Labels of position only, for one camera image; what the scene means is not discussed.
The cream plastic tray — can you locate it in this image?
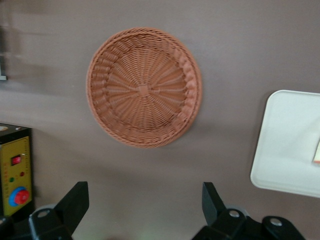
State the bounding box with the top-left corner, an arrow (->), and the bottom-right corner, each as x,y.
250,89 -> 320,199

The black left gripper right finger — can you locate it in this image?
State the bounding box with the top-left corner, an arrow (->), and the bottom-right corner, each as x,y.
191,181 -> 254,240

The triangular sandwich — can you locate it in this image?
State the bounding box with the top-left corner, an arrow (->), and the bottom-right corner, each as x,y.
312,139 -> 320,166

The brown round wicker basket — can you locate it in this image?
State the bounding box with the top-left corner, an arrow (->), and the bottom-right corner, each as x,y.
85,26 -> 203,149

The black sealing machine yellow panel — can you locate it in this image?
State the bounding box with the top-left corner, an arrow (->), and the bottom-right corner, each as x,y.
0,122 -> 35,224

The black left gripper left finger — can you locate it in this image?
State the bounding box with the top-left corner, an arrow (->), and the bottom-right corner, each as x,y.
28,181 -> 90,240

